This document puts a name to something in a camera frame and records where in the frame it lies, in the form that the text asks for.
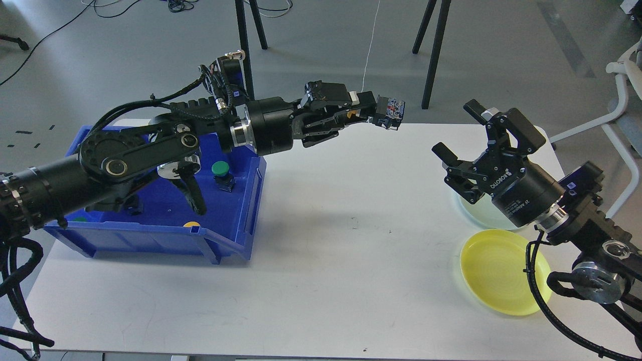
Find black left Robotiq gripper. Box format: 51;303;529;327
246;81;376;155

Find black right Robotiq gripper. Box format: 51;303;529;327
432;99;564;227

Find yellow push button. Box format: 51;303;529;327
370;96;405;130

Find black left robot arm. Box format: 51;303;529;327
2;50;398;360

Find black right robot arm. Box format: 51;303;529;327
432;100;641;360

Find pale green plate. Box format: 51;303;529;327
455;195;523;231

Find yellow plate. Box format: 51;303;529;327
459;229;540;317

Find blue plastic storage bin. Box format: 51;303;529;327
44;133;266;264

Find black tripod left legs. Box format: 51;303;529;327
235;0;268;100

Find black tripod legs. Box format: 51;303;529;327
235;0;268;100
411;1;451;110

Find black tripod right legs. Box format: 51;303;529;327
411;1;451;110

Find white cable with plug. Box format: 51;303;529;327
362;0;382;93

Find black floor cables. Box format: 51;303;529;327
0;0;294;86

